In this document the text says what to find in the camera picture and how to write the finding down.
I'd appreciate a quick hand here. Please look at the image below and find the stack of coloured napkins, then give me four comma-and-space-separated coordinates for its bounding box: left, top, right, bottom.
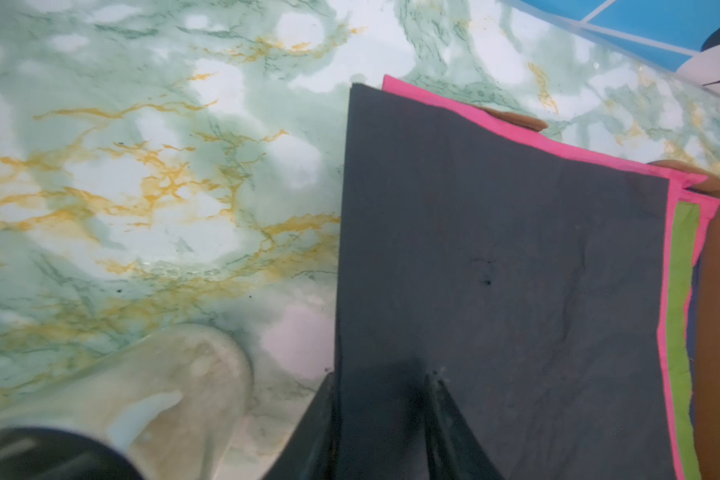
382, 75, 720, 479

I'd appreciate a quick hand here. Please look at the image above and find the black top napkin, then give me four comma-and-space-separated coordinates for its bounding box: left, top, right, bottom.
336, 84, 675, 479

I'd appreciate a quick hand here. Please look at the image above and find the glass sugar shaker black lid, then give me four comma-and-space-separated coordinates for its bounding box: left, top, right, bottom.
0, 324, 253, 479

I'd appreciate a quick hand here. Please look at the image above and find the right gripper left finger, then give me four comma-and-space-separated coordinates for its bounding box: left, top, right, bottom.
263, 372, 336, 480

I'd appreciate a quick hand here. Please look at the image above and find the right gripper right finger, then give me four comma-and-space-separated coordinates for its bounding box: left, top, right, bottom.
424, 373, 504, 480

